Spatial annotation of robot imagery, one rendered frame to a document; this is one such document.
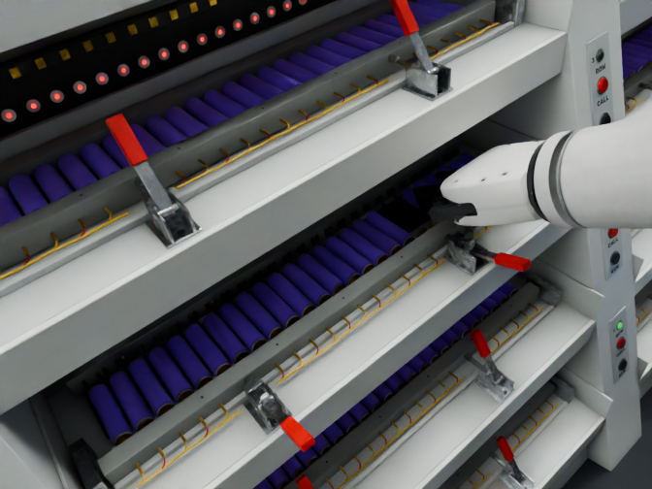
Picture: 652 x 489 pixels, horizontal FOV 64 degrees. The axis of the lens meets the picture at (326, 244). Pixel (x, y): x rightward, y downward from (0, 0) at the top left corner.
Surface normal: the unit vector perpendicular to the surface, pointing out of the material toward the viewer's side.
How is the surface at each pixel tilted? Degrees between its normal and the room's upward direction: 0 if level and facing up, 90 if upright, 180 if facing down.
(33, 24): 108
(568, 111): 90
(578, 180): 69
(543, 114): 90
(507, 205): 97
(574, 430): 17
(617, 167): 58
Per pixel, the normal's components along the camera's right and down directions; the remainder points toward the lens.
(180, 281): 0.62, 0.48
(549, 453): -0.13, -0.73
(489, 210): -0.68, 0.58
